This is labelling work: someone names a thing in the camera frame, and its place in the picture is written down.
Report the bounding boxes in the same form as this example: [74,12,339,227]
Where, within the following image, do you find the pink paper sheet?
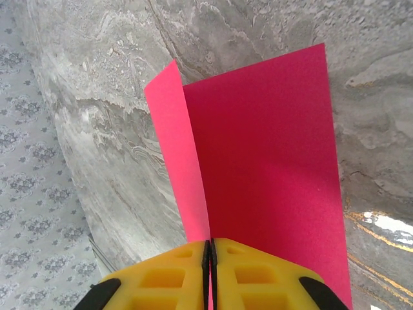
[144,43,354,310]

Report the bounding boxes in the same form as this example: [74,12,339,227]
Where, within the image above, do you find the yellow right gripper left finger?
[74,238,210,310]

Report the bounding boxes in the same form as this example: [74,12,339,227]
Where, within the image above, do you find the aluminium table frame rail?
[86,234,117,275]

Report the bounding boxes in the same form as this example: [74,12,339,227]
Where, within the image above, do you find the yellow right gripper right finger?
[210,238,351,310]

